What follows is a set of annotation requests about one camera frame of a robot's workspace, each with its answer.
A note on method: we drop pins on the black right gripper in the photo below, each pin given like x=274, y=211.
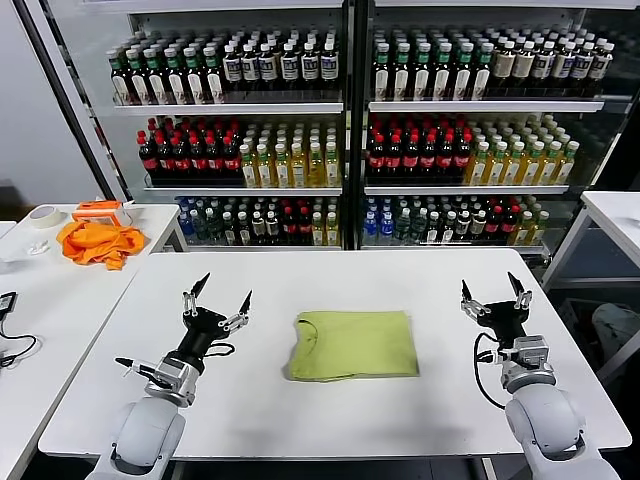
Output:
x=505, y=320

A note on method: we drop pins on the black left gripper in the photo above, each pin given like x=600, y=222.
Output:
x=200, y=330

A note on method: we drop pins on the light green T-shirt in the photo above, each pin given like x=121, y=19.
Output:
x=360, y=345

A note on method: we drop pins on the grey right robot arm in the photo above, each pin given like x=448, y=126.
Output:
x=545, y=420

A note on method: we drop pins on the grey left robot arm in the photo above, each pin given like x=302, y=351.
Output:
x=150, y=435

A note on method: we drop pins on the yellow juice bottle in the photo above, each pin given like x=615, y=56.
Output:
x=530, y=170
x=548, y=170
x=523, y=231
x=298, y=172
x=317, y=231
x=477, y=170
x=315, y=172
x=512, y=170
x=332, y=172
x=249, y=172
x=565, y=170
x=282, y=172
x=495, y=170
x=265, y=172
x=331, y=231
x=539, y=231

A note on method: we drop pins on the red cap cola bottle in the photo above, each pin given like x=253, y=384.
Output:
x=376, y=162
x=198, y=162
x=461, y=162
x=165, y=162
x=493, y=226
x=289, y=229
x=181, y=162
x=444, y=162
x=427, y=162
x=304, y=229
x=231, y=162
x=148, y=162
x=509, y=225
x=393, y=162
x=215, y=162
x=410, y=162

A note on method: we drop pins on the dark drink bottle white cap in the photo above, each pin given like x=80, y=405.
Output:
x=257, y=229
x=228, y=230
x=463, y=227
x=478, y=227
x=243, y=230
x=448, y=230
x=272, y=229
x=433, y=230

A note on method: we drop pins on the dark green drink bottle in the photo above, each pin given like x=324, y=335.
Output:
x=419, y=229
x=402, y=227
x=213, y=229
x=200, y=227

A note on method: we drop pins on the blue water bottle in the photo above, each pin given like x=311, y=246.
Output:
x=186, y=226
x=371, y=226
x=386, y=226

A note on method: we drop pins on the white side table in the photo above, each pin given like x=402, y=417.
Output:
x=60, y=320
x=617, y=220
x=155, y=220

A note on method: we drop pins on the grey bag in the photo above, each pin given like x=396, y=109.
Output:
x=615, y=322

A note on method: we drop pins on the crumpled orange cloth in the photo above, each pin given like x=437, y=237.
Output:
x=95, y=245

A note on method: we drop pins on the orange and white box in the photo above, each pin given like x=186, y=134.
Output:
x=97, y=212

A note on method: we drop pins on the beige tape roll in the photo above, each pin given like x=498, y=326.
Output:
x=50, y=220

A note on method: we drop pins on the small white object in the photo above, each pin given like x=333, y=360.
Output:
x=37, y=247

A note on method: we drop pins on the black power adapter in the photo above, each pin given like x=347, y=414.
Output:
x=7, y=302

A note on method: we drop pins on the green cap dark tea bottle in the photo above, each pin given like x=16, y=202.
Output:
x=422, y=80
x=177, y=82
x=215, y=82
x=442, y=80
x=462, y=80
x=381, y=80
x=158, y=82
x=401, y=80
x=121, y=82
x=140, y=82
x=481, y=80
x=196, y=82

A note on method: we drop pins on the white cap beige label bottle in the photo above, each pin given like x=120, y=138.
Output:
x=503, y=67
x=523, y=67

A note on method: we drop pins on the white cap navy label bottle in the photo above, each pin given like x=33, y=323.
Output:
x=232, y=70
x=250, y=70
x=582, y=67
x=542, y=67
x=563, y=67
x=329, y=68
x=601, y=67
x=268, y=70
x=309, y=69
x=289, y=69

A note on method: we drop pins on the white beverage display shelf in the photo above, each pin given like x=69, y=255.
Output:
x=200, y=5
x=500, y=4

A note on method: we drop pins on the black cabinet post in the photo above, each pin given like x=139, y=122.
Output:
x=356, y=125

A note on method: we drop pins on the black slanted frame bar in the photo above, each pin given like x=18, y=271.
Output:
x=67, y=100

